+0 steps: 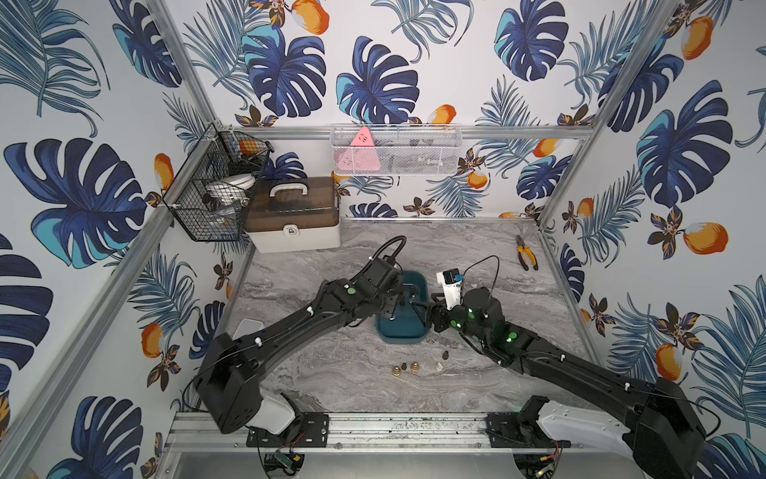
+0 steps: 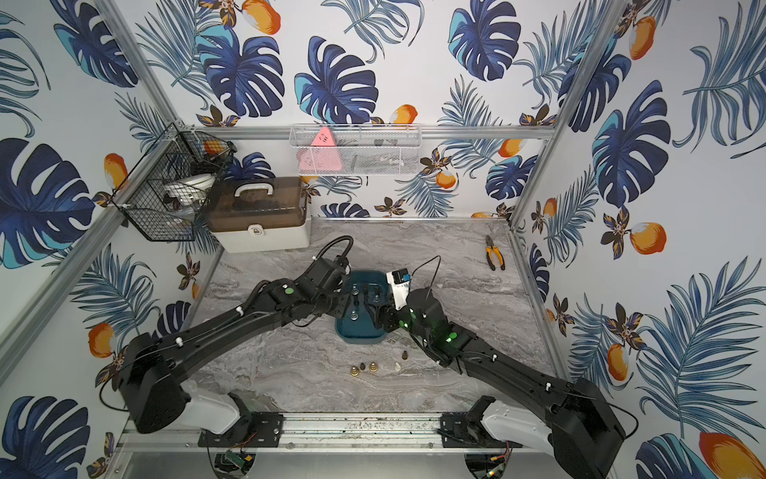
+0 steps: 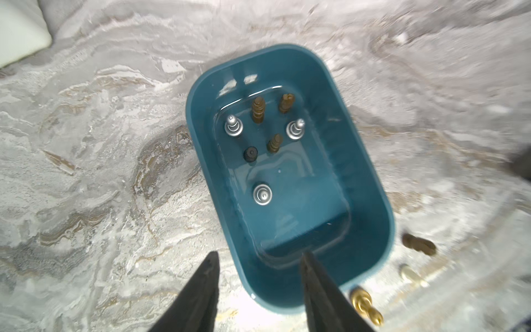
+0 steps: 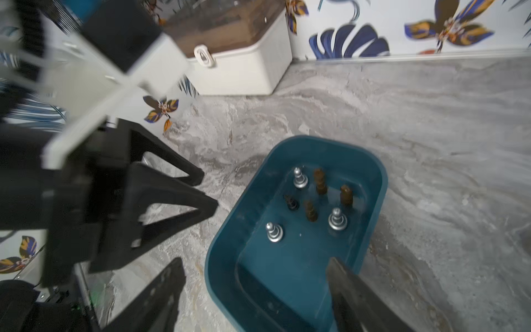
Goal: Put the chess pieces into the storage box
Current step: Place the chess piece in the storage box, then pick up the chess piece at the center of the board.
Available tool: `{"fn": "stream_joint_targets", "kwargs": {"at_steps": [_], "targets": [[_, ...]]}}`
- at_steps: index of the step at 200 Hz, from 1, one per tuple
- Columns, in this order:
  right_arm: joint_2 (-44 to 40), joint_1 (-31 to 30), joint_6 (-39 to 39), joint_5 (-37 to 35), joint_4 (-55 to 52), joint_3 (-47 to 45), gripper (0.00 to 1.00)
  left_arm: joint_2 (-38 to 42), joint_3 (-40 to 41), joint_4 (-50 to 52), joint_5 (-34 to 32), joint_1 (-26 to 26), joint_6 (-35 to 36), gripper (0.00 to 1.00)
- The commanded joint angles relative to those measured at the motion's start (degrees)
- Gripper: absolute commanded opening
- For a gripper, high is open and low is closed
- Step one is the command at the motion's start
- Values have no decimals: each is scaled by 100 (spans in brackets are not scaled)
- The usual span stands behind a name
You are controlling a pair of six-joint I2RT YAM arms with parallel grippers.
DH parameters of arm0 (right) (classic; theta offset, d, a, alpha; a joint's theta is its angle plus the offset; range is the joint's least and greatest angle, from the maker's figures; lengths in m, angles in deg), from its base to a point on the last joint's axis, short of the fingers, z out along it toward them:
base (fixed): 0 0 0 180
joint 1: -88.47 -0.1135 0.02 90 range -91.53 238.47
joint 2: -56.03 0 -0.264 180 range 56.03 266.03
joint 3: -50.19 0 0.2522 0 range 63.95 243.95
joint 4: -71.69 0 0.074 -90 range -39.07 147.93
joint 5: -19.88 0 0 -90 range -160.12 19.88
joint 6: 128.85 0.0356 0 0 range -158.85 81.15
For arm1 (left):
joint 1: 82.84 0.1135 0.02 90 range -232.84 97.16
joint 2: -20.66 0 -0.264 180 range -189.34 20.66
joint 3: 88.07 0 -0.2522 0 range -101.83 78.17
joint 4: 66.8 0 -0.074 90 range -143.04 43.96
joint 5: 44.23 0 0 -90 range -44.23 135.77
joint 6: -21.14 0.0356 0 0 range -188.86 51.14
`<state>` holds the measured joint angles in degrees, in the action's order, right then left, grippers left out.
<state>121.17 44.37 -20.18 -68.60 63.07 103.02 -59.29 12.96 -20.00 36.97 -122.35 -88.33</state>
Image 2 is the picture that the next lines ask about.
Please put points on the pink triangle card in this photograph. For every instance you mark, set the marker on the pink triangle card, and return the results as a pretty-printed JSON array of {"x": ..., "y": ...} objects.
[{"x": 322, "y": 156}]

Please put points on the orange black pliers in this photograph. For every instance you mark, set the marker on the orange black pliers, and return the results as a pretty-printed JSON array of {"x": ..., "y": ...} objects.
[{"x": 494, "y": 257}]

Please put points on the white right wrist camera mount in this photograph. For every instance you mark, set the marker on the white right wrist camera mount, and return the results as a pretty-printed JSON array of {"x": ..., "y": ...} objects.
[{"x": 399, "y": 284}]

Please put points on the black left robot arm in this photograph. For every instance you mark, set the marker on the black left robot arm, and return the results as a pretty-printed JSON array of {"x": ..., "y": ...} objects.
[{"x": 153, "y": 378}]

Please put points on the white storage case brown lid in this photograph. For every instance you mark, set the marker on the white storage case brown lid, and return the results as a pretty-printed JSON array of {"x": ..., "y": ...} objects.
[{"x": 247, "y": 216}]

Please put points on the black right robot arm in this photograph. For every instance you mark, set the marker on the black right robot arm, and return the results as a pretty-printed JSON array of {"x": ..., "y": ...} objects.
[{"x": 584, "y": 432}]

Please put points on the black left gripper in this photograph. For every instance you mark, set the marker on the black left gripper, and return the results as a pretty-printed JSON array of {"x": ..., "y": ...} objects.
[{"x": 352, "y": 294}]

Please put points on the white mesh wall shelf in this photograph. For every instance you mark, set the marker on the white mesh wall shelf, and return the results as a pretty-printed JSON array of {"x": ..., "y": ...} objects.
[{"x": 367, "y": 150}]

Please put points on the teal plastic storage box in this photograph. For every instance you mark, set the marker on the teal plastic storage box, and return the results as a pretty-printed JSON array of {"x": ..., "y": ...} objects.
[{"x": 362, "y": 330}]

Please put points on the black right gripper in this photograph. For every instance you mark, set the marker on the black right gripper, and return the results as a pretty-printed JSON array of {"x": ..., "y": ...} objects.
[{"x": 382, "y": 311}]

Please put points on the aluminium front rail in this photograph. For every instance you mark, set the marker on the aluminium front rail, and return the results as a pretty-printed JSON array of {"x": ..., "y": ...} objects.
[{"x": 321, "y": 432}]

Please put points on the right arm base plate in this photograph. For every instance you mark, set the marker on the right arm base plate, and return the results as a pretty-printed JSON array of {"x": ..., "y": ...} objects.
[{"x": 458, "y": 431}]

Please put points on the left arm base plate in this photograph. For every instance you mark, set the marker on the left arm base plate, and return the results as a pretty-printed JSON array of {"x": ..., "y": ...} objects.
[{"x": 256, "y": 430}]

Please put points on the black wire basket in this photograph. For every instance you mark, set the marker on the black wire basket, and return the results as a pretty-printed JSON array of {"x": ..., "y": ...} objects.
[{"x": 164, "y": 196}]

